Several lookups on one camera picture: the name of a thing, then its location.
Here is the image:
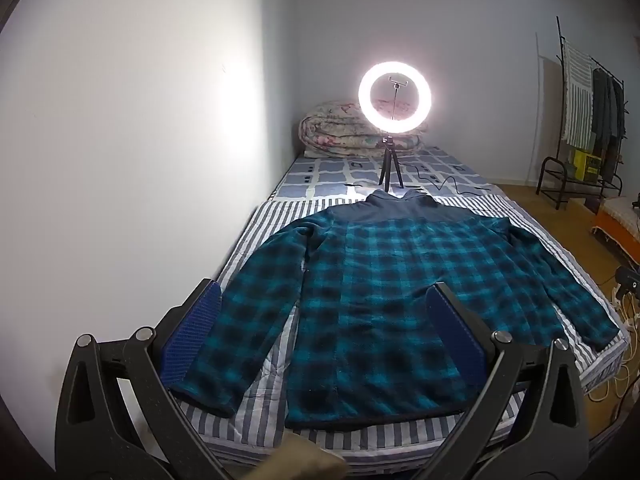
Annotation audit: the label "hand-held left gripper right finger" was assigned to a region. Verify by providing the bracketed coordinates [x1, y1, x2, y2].
[410, 282, 591, 480]

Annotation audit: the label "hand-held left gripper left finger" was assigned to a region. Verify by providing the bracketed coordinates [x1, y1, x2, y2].
[55, 278, 236, 480]

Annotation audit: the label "teal plaid fleece jacket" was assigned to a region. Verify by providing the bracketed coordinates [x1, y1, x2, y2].
[164, 190, 621, 431]

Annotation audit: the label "black metal clothes rack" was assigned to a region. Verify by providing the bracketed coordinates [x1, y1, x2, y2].
[536, 16, 628, 211]

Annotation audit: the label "dark hanging clothes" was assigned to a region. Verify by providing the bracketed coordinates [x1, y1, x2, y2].
[590, 67, 628, 183]

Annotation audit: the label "person's beige trousers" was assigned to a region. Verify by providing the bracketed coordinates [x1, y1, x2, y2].
[247, 432, 351, 480]

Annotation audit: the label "orange bench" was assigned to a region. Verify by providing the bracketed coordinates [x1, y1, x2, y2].
[590, 195, 640, 266]

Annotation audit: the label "blue checked bed sheet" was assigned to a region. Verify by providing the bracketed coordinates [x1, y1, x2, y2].
[270, 145, 501, 206]

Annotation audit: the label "yellow plastic crate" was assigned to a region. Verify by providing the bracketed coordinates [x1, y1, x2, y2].
[571, 149, 603, 181]

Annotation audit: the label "folded floral quilt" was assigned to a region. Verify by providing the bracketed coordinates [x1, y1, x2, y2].
[299, 101, 426, 158]

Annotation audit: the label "black phone holder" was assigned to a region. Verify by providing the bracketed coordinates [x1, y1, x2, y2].
[387, 75, 412, 122]

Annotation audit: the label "striped hanging towel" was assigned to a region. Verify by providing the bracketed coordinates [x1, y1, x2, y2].
[561, 40, 596, 147]

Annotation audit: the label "floor cables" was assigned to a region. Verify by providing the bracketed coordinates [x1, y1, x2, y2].
[587, 285, 640, 421]

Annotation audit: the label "small black camera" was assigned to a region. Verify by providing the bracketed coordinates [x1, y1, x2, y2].
[614, 266, 640, 296]

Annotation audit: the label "white ring light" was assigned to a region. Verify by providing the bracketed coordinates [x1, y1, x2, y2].
[358, 61, 432, 135]

